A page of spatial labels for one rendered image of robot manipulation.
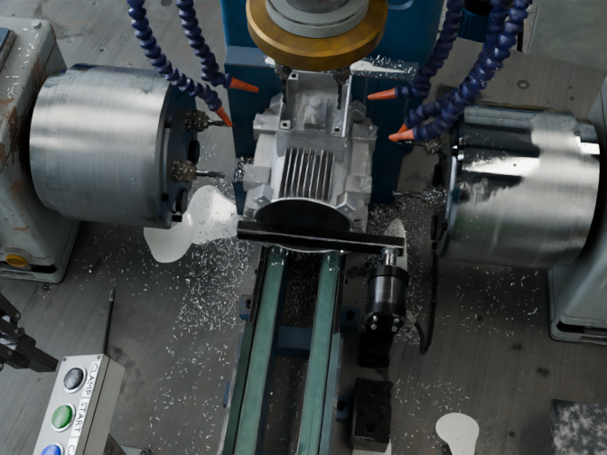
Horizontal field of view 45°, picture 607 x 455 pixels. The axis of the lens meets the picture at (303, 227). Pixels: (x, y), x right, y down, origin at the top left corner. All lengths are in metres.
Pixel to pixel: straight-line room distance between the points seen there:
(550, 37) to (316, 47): 2.13
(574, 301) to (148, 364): 0.70
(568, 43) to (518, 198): 1.96
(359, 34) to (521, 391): 0.67
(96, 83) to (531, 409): 0.86
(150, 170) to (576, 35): 2.20
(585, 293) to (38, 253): 0.89
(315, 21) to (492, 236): 0.40
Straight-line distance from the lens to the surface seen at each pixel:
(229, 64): 1.16
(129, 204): 1.12
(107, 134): 1.09
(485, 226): 1.07
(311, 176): 1.08
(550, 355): 1.33
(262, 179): 1.10
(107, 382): 1.00
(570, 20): 3.08
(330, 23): 0.91
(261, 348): 1.14
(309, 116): 1.11
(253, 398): 1.12
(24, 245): 1.30
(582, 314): 1.27
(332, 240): 1.10
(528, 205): 1.06
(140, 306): 1.33
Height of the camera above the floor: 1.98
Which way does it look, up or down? 59 degrees down
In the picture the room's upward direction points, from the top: straight up
